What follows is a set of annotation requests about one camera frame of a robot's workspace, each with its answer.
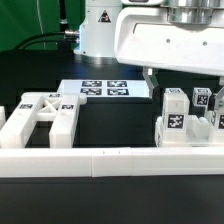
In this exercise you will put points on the white chair back frame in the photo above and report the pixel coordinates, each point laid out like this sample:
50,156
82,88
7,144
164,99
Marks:
62,110

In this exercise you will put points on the white tagged cube right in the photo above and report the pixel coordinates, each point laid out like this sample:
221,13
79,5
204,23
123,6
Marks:
201,96

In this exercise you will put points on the white fence bar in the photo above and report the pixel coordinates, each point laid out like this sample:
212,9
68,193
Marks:
105,162
2,116

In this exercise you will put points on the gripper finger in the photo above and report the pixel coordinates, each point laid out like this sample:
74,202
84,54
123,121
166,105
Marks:
220,94
149,75

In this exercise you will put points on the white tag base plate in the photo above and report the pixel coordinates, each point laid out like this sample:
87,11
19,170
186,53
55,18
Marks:
105,88

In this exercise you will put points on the white tagged cube left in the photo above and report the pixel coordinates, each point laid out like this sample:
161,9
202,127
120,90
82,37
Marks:
174,91

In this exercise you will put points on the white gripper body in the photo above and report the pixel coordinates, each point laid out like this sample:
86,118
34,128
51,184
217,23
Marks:
144,37

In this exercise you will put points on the white chair seat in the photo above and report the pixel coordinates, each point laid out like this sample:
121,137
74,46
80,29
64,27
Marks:
197,134

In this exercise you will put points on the white tagged cube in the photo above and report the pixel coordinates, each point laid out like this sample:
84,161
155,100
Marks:
174,91
201,96

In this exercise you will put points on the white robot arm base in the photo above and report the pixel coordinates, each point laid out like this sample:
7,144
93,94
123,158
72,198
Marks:
97,32

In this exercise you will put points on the white left fence bar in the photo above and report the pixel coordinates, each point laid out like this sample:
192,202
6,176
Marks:
2,116

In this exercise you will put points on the white front fence bar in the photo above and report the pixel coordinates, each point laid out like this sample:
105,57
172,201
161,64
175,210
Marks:
105,162

